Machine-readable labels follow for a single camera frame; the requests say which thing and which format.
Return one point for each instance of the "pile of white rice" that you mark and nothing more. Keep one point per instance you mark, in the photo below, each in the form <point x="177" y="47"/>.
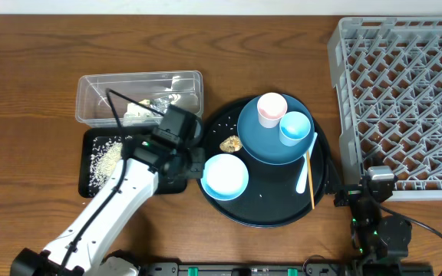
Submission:
<point x="106" y="152"/>

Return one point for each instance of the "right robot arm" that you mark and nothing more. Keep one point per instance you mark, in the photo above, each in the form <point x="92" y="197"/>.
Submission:
<point x="382" y="240"/>

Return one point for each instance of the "black rectangular tray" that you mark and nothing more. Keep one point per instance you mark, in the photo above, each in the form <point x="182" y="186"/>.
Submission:
<point x="84" y="177"/>

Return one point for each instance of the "round black tray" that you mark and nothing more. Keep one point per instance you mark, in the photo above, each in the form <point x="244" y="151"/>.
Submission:
<point x="270" y="198"/>

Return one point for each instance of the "clear plastic bin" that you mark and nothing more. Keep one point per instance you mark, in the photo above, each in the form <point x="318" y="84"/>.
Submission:
<point x="97" y="92"/>

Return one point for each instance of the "grey dishwasher rack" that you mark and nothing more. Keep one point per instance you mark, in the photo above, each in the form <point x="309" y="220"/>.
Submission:
<point x="387" y="73"/>

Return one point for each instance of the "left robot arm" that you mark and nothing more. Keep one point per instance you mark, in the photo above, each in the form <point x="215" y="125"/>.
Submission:
<point x="147" y="162"/>

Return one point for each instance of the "pink cup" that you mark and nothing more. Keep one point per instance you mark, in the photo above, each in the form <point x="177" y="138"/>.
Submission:
<point x="271" y="107"/>

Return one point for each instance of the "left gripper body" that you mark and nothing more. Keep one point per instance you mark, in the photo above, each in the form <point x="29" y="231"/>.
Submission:
<point x="195" y="164"/>

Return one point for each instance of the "foil wrapper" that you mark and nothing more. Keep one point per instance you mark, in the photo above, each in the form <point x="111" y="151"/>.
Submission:
<point x="161" y="103"/>

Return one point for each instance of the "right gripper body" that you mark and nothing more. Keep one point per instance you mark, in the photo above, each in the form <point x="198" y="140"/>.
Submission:
<point x="348" y="195"/>

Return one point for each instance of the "white paper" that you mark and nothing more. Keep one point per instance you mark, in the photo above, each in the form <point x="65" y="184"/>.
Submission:
<point x="135" y="114"/>

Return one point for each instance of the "light blue cup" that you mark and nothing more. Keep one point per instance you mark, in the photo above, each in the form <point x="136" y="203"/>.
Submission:
<point x="293" y="128"/>

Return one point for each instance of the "dark blue plate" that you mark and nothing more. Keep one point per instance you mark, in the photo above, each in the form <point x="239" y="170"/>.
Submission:
<point x="264" y="144"/>

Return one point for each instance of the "brown food scrap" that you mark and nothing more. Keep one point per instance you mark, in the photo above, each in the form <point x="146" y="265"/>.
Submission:
<point x="231" y="144"/>

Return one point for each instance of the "wooden chopstick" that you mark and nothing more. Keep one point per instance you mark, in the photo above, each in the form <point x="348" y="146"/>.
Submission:
<point x="310" y="181"/>

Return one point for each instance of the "light blue bowl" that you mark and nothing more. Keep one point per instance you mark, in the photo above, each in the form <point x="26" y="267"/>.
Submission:
<point x="225" y="177"/>

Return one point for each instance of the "light blue spoon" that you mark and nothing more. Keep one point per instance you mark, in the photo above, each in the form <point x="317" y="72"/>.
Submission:
<point x="301" y="184"/>

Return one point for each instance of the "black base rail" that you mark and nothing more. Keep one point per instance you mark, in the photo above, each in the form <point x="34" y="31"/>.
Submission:
<point x="119" y="267"/>

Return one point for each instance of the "yellow green snack wrapper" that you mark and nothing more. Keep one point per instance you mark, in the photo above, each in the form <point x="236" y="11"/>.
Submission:
<point x="145" y="103"/>

